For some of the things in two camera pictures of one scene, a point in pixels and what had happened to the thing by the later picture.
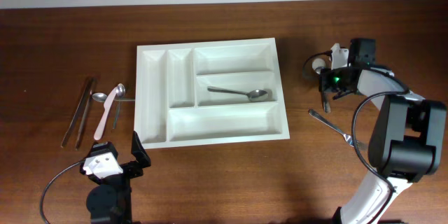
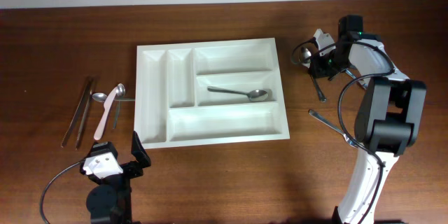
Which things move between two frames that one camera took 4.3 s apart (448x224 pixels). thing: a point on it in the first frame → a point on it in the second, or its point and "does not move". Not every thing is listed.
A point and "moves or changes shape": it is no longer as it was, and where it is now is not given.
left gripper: (133, 167) does not move
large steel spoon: (254, 95) does not move
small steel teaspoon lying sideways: (101, 97) does not move
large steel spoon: (318, 64) moves or changes shape
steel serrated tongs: (90, 82) does not move
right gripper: (325, 85) → (316, 69)
